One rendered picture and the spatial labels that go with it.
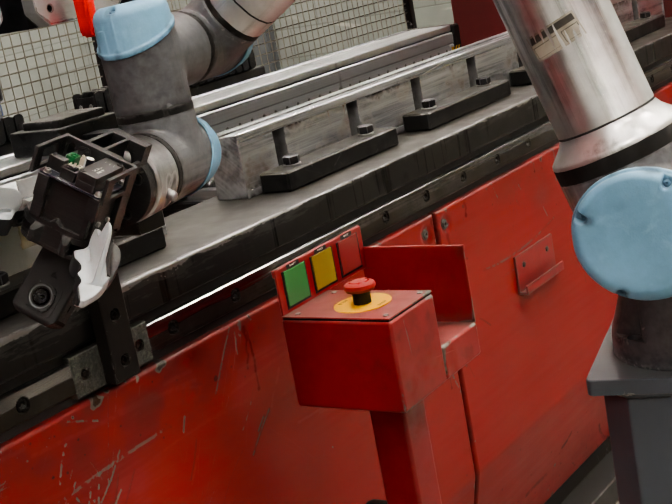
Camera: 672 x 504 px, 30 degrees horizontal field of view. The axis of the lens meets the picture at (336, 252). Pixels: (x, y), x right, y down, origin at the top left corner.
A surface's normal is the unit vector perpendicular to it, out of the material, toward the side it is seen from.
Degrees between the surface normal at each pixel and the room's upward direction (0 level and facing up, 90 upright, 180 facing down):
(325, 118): 90
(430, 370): 90
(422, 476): 90
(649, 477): 90
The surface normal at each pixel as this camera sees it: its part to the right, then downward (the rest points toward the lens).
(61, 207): -0.31, 0.29
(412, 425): 0.82, -0.01
